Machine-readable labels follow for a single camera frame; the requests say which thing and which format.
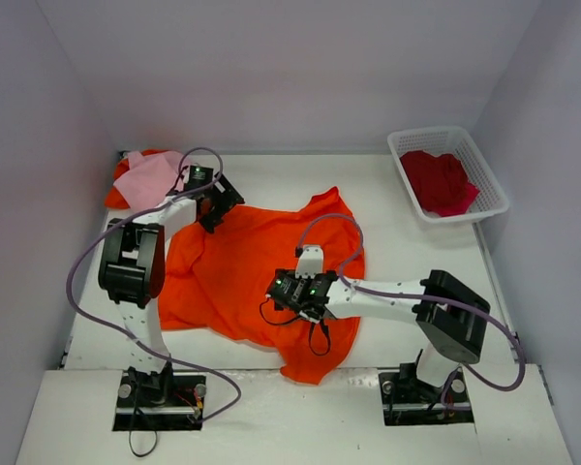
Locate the orange t shirt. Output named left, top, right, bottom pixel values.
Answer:
left=105, top=149, right=163, bottom=210
left=158, top=187, right=360, bottom=385

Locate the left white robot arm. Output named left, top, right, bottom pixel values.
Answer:
left=98, top=166, right=245, bottom=407

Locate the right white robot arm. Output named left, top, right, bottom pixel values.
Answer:
left=266, top=269, right=490, bottom=399

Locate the pink folded t shirt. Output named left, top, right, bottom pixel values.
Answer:
left=113, top=151, right=183, bottom=212

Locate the orange folded t shirt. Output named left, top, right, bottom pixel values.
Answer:
left=105, top=149, right=163, bottom=210

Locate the red t shirt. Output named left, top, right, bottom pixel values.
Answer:
left=401, top=150, right=480, bottom=217

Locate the white plastic basket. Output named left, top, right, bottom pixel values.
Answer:
left=387, top=126, right=509, bottom=225

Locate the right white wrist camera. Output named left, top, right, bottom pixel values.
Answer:
left=294, top=244, right=324, bottom=278

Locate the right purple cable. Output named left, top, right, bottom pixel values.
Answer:
left=294, top=212, right=528, bottom=412

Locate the purple cable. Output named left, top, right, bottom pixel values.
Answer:
left=294, top=212, right=528, bottom=412
left=66, top=147, right=242, bottom=426

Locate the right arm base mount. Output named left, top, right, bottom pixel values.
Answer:
left=378, top=362, right=474, bottom=427

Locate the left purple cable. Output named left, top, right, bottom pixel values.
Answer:
left=66, top=147, right=242, bottom=426

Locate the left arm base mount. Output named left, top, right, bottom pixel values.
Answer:
left=112, top=371, right=207, bottom=432

